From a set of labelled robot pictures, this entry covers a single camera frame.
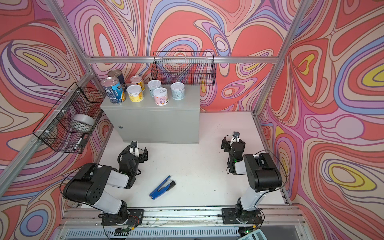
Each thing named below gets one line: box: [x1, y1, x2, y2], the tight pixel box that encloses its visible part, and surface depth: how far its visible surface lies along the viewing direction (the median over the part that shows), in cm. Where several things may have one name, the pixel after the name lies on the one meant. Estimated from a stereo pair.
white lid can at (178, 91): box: [170, 82, 186, 101], surface depth 78 cm
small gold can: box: [130, 75, 146, 92], surface depth 80 cm
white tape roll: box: [70, 113, 96, 134], surface depth 74 cm
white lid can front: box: [147, 79, 162, 97], surface depth 80 cm
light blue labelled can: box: [101, 76, 127, 104], surface depth 74 cm
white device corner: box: [236, 229, 268, 240], surface depth 68 cm
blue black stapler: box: [148, 175, 176, 201], surface depth 82 cm
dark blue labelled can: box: [107, 69, 126, 92], surface depth 78 cm
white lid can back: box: [126, 84, 144, 103], surface depth 78 cm
